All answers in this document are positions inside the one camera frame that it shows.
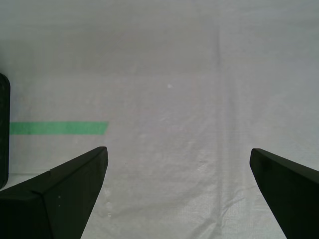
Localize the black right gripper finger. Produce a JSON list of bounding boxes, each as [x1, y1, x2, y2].
[[249, 148, 319, 239], [0, 146, 109, 239]]

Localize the black perforated plastic basket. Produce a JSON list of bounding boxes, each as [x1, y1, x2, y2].
[[0, 72, 11, 189]]

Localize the long green tape strip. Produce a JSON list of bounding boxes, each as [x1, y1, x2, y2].
[[9, 121, 110, 136]]

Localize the white table cloth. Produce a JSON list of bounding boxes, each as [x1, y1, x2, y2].
[[0, 0, 319, 239]]

